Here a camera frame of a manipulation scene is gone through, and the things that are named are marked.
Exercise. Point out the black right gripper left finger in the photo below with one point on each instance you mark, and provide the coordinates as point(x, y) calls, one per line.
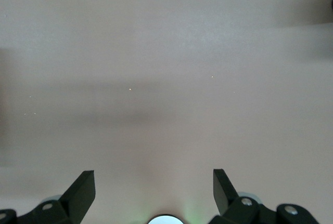
point(78, 195)

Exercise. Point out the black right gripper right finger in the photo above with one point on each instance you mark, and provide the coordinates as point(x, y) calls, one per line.
point(223, 195)

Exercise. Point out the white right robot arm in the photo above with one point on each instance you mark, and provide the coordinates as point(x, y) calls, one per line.
point(165, 220)

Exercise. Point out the brown table cloth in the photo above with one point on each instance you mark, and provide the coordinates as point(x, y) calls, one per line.
point(104, 39)

